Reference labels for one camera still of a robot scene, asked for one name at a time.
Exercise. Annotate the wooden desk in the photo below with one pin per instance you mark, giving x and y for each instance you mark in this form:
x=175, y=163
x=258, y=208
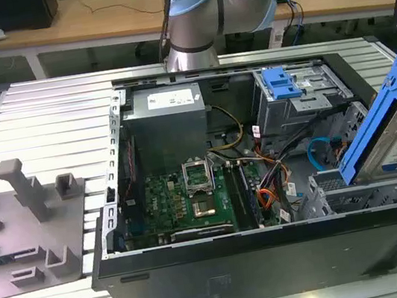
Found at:
x=107, y=23

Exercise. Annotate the CPU socket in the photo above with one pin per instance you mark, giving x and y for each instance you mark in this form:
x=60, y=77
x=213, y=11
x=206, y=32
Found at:
x=204, y=208

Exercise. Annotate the grey power supply unit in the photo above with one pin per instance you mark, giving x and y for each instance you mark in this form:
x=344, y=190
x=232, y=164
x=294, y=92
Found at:
x=165, y=131

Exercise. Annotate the grey metal drive cage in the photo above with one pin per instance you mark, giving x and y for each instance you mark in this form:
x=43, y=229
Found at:
x=283, y=113

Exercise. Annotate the dark RAM stick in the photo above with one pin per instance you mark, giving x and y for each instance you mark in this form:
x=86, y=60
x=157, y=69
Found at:
x=237, y=199

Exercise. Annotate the metal disk bay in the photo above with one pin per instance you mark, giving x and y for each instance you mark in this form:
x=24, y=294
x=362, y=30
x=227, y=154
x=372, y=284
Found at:
x=361, y=199

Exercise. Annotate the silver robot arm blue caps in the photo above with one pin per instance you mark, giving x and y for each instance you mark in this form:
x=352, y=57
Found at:
x=196, y=17

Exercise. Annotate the green motherboard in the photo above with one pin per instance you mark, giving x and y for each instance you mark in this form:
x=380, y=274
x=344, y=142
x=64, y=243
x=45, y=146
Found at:
x=170, y=206

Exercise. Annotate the blue plastic drive latch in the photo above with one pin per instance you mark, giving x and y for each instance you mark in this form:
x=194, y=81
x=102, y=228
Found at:
x=279, y=83

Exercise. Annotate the black graphics card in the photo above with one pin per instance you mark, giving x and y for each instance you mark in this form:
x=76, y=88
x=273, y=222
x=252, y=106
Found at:
x=200, y=232

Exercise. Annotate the black PC case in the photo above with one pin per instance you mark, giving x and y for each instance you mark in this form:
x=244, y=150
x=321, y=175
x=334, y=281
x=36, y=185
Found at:
x=240, y=271

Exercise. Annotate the grey parts rack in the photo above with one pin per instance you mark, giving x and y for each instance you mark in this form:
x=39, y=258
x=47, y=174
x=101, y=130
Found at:
x=26, y=229

